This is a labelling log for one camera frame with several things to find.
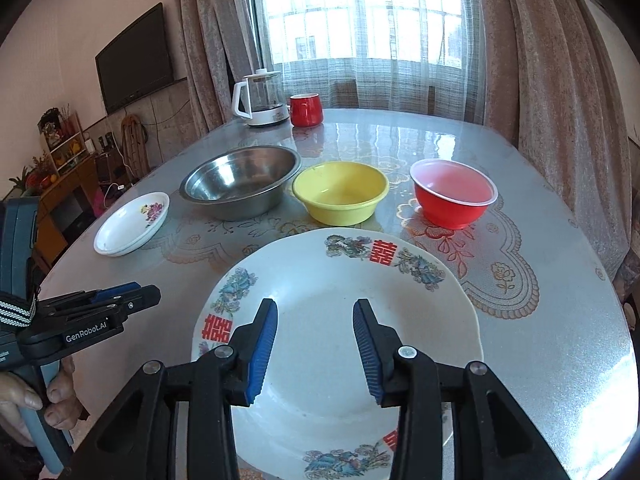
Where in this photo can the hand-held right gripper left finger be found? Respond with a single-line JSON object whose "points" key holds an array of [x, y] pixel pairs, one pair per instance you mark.
{"points": [[265, 350]]}

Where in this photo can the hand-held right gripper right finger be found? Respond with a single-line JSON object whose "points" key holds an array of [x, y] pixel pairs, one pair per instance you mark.
{"points": [[362, 350]]}

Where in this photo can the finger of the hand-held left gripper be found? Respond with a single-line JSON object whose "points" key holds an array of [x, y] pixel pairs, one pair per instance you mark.
{"points": [[145, 297], [122, 290]]}

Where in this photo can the large white printed plate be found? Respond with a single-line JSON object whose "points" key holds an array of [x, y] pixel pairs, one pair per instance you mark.
{"points": [[310, 320]]}

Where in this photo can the small white floral plate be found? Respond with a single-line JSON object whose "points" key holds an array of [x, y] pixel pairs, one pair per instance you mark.
{"points": [[125, 230]]}

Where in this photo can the stainless steel bowl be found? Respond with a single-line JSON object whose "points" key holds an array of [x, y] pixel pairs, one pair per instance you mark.
{"points": [[240, 175]]}

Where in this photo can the yellow plastic bowl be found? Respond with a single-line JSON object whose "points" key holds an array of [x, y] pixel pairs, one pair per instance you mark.
{"points": [[340, 195]]}

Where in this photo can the person's left hand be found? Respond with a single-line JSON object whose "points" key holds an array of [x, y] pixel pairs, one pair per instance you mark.
{"points": [[60, 385]]}

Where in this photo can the wooden cabinet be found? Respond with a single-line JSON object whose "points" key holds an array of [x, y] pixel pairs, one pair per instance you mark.
{"points": [[75, 200]]}

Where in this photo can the small wooden shelf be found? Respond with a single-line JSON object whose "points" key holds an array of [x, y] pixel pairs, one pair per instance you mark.
{"points": [[62, 145]]}

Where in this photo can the wooden rack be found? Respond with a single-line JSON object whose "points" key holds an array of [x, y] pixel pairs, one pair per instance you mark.
{"points": [[136, 145]]}

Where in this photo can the floral printed tablecloth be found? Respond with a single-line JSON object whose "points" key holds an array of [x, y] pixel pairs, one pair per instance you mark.
{"points": [[500, 270]]}

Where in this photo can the red plastic bowl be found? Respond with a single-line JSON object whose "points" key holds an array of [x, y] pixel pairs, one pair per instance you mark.
{"points": [[450, 205]]}

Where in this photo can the white glass electric kettle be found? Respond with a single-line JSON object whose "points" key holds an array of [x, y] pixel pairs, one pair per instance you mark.
{"points": [[260, 110]]}

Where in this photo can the black flat television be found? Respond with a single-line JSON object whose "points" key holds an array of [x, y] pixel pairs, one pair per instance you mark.
{"points": [[135, 60]]}

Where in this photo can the red mug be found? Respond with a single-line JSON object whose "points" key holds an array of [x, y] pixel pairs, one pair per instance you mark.
{"points": [[305, 112]]}

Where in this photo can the wooden chair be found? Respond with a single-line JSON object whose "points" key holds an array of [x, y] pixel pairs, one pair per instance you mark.
{"points": [[345, 94]]}

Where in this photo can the beige patterned curtain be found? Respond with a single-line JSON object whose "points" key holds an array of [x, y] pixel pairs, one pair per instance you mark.
{"points": [[550, 85], [210, 35]]}

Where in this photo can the white sheer curtain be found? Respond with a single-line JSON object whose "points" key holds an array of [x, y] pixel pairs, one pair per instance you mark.
{"points": [[375, 75]]}

